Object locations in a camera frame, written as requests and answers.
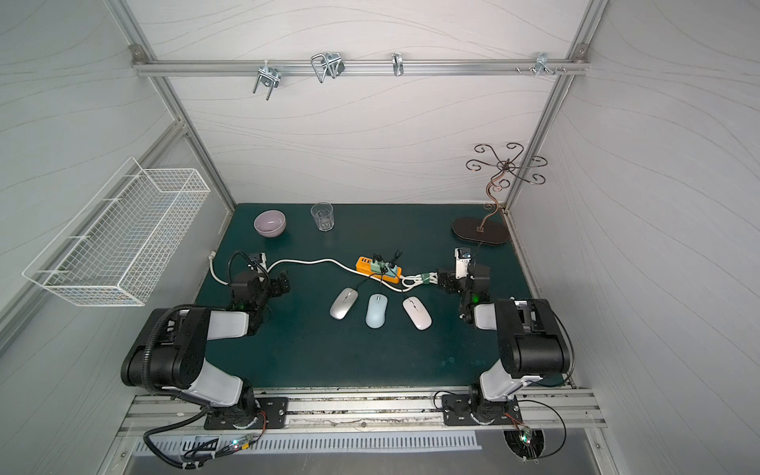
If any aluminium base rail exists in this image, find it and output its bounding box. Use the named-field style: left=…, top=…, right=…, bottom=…
left=117, top=386, right=608, bottom=437

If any white power strip cable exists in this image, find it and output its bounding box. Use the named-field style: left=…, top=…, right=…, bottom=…
left=207, top=250, right=441, bottom=294

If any aluminium crossbar rail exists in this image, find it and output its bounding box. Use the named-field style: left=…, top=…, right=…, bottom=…
left=133, top=57, right=591, bottom=78

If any right metal bracket hook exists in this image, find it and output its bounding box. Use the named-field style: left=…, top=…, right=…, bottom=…
left=515, top=53, right=567, bottom=77

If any white vented cable duct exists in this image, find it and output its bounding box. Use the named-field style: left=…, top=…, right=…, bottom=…
left=154, top=431, right=482, bottom=456

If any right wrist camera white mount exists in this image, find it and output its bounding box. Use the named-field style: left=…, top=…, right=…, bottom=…
left=454, top=247, right=472, bottom=279

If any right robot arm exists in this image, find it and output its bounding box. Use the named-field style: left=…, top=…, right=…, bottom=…
left=433, top=263, right=573, bottom=429

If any small metal ring hook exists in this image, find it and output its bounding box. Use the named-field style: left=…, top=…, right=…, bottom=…
left=391, top=53, right=404, bottom=77

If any metal u-bolt hook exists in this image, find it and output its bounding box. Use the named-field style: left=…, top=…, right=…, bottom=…
left=253, top=61, right=281, bottom=101

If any silver wireless mouse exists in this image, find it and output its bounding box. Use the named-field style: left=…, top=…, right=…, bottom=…
left=330, top=287, right=359, bottom=321

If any white wire basket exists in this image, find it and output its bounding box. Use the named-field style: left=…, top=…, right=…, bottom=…
left=22, top=158, right=210, bottom=307

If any mint green charger plug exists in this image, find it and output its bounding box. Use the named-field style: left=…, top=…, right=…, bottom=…
left=369, top=259, right=397, bottom=278

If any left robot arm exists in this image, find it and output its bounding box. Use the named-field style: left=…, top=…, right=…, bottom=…
left=121, top=270, right=290, bottom=431

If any brown metal jewelry stand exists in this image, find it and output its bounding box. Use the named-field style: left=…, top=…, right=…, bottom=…
left=451, top=142, right=548, bottom=247

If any clear glass cup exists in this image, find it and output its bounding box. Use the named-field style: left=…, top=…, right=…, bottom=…
left=311, top=202, right=334, bottom=233

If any light blue wireless mouse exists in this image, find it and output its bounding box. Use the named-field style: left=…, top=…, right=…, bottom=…
left=365, top=293, right=388, bottom=330

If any orange power strip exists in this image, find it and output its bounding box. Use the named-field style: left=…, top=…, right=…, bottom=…
left=355, top=256, right=402, bottom=284

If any pink bowl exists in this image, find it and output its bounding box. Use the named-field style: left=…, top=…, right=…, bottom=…
left=253, top=210, right=287, bottom=239

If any white wireless mouse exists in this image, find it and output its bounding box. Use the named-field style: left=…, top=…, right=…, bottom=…
left=402, top=296, right=433, bottom=331

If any metal clamp hook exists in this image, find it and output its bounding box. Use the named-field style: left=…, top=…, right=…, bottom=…
left=310, top=51, right=346, bottom=83

